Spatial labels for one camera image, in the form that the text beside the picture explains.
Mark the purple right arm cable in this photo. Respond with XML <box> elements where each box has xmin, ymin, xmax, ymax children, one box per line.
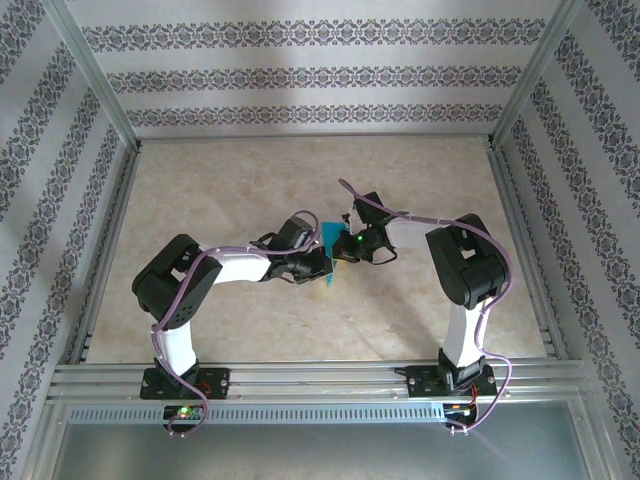
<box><xmin>338</xmin><ymin>178</ymin><xmax>515</xmax><ymax>435</ymax></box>

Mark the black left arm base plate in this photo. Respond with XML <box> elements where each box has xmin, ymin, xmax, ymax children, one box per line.
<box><xmin>139</xmin><ymin>367</ymin><xmax>232</xmax><ymax>401</ymax></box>

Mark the aluminium frame post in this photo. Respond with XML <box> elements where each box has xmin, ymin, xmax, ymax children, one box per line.
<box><xmin>488</xmin><ymin>0</ymin><xmax>586</xmax><ymax>147</ymax></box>
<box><xmin>42</xmin><ymin>0</ymin><xmax>142</xmax><ymax>147</ymax></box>

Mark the aluminium side rail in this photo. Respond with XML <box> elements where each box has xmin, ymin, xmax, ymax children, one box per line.
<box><xmin>67</xmin><ymin>143</ymin><xmax>145</xmax><ymax>366</ymax></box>
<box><xmin>486</xmin><ymin>142</ymin><xmax>570</xmax><ymax>361</ymax></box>

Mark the thin aluminium wall rail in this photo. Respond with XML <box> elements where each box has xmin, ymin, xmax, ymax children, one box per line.
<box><xmin>137</xmin><ymin>131</ymin><xmax>494</xmax><ymax>146</ymax></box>

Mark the controller board with green light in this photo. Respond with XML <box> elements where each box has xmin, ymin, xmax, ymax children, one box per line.
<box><xmin>163</xmin><ymin>404</ymin><xmax>205</xmax><ymax>421</ymax></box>

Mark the teal cloth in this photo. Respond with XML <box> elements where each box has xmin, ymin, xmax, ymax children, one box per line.
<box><xmin>322</xmin><ymin>221</ymin><xmax>351</xmax><ymax>290</ymax></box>

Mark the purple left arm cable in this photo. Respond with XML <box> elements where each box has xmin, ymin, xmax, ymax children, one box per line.
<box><xmin>149</xmin><ymin>209</ymin><xmax>321</xmax><ymax>440</ymax></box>

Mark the grey slotted cable duct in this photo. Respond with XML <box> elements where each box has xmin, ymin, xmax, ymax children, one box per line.
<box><xmin>67</xmin><ymin>402</ymin><xmax>446</xmax><ymax>425</ymax></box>

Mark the grey sheet metal panel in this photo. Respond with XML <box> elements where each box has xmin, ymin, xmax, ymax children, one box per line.
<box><xmin>49</xmin><ymin>422</ymin><xmax>591</xmax><ymax>480</ymax></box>

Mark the controller board with orange wires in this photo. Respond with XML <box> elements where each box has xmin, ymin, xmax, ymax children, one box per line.
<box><xmin>442</xmin><ymin>401</ymin><xmax>479</xmax><ymax>419</ymax></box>

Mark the thin black cable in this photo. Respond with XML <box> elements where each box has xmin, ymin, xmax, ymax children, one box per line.
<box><xmin>369</xmin><ymin>243</ymin><xmax>399</xmax><ymax>267</ymax></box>

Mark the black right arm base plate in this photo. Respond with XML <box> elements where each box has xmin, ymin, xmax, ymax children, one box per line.
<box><xmin>405</xmin><ymin>364</ymin><xmax>499</xmax><ymax>400</ymax></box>

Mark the long aluminium mounting rail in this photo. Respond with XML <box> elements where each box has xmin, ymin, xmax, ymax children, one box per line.
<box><xmin>47</xmin><ymin>360</ymin><xmax>589</xmax><ymax>402</ymax></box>

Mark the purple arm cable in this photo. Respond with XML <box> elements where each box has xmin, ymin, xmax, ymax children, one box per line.
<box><xmin>149</xmin><ymin>209</ymin><xmax>321</xmax><ymax>440</ymax></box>
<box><xmin>338</xmin><ymin>178</ymin><xmax>515</xmax><ymax>435</ymax></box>

